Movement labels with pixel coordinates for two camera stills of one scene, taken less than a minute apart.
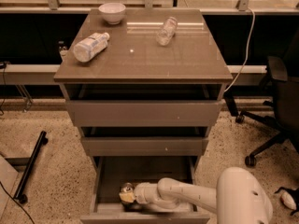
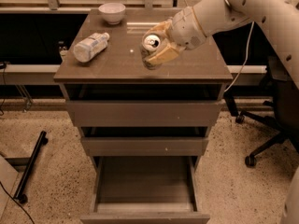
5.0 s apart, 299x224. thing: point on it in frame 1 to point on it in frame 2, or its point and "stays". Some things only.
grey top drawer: (145, 113) stays
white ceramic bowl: (112, 12) stays
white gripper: (142, 191) to (186, 29)
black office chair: (283, 71) stays
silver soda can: (126, 188) to (150, 45)
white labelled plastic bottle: (86, 49) stays
